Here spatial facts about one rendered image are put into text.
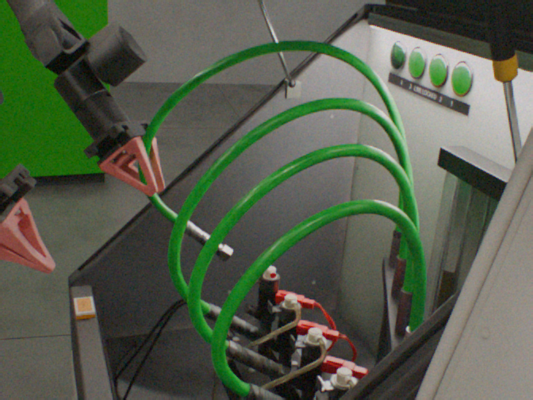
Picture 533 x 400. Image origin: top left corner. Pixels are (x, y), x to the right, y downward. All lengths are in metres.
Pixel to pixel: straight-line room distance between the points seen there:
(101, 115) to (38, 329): 2.03
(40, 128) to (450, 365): 3.76
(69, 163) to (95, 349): 3.28
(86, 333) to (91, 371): 0.10
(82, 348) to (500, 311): 0.68
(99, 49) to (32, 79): 3.21
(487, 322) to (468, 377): 0.05
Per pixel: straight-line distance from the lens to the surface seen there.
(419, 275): 0.70
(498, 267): 0.56
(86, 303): 1.13
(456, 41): 0.94
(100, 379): 0.98
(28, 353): 2.74
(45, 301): 3.06
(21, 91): 4.14
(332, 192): 1.27
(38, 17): 1.01
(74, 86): 0.93
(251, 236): 1.24
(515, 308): 0.54
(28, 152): 4.24
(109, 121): 0.91
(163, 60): 7.38
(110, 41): 0.92
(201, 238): 0.94
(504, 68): 0.56
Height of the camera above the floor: 1.54
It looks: 22 degrees down
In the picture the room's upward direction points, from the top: 4 degrees clockwise
